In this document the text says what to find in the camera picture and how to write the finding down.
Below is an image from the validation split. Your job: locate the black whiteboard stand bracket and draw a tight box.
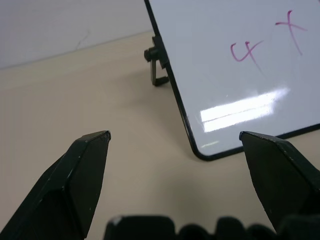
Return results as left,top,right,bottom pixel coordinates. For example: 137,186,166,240
143,35,169,88

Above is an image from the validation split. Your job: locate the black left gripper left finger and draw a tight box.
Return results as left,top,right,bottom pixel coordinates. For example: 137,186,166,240
0,130,112,240

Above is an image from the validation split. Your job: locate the black-framed whiteboard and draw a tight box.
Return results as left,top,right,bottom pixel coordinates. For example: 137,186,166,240
143,0,320,162

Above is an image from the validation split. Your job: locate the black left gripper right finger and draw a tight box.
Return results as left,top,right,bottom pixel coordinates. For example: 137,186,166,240
239,130,320,235

